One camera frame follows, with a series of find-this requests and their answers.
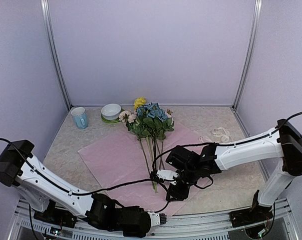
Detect purple wrapping paper sheet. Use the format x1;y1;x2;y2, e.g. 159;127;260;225
78;129;214;216

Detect blue fake flower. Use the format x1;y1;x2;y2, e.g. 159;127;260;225
134;103;174;171

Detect pink fake rose stems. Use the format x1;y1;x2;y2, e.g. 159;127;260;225
118;107;174;176

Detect yellow fake flower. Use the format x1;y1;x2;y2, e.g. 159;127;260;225
133;96;159;194

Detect green plate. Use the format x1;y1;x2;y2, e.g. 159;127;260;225
101;109;124;123

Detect white ceramic bowl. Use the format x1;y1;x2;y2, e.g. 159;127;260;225
101;103;122;121

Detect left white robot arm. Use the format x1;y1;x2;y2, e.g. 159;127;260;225
0;138;160;238

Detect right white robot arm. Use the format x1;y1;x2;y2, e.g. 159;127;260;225
166;119;302;222

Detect cream printed ribbon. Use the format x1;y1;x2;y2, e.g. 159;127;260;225
198;127;231;143

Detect light blue mug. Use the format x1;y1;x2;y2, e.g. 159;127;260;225
71;107;88;130

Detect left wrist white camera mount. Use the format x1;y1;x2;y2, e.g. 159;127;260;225
147;211;168;228

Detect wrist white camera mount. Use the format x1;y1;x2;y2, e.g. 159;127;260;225
150;169;179;186
147;211;168;228

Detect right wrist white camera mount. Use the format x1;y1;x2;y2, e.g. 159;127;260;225
150;169;179;186

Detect aluminium front rail frame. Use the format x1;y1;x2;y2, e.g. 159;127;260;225
8;196;299;240

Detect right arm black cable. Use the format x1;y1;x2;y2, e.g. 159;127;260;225
152;111;302;191

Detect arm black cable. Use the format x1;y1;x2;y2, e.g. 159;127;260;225
152;111;302;191
0;137;176;218

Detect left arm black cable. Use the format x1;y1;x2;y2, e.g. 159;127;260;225
0;137;176;218

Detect right aluminium corner post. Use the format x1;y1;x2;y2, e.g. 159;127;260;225
232;0;262;112

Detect aluminium corner post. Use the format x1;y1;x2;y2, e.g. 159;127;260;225
232;0;262;112
41;0;72;111

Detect left aluminium corner post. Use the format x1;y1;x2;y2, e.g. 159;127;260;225
41;0;72;111

